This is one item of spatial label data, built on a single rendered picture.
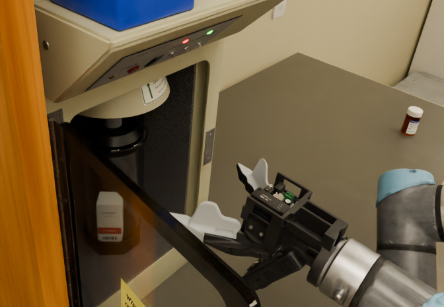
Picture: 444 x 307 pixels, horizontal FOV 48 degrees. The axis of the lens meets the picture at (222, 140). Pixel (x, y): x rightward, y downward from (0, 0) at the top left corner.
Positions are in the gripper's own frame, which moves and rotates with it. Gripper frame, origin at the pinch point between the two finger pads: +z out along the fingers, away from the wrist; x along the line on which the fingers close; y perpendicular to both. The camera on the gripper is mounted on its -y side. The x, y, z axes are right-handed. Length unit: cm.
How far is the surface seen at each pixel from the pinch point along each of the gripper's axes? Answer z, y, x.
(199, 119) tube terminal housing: 12.1, -0.1, -13.2
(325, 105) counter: 18, -31, -88
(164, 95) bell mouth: 12.2, 8.2, -3.7
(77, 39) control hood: 4.3, 26.1, 17.6
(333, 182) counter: -2, -29, -54
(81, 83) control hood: 4.9, 21.0, 16.8
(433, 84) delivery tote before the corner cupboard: 21, -93, -280
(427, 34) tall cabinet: 40, -69, -294
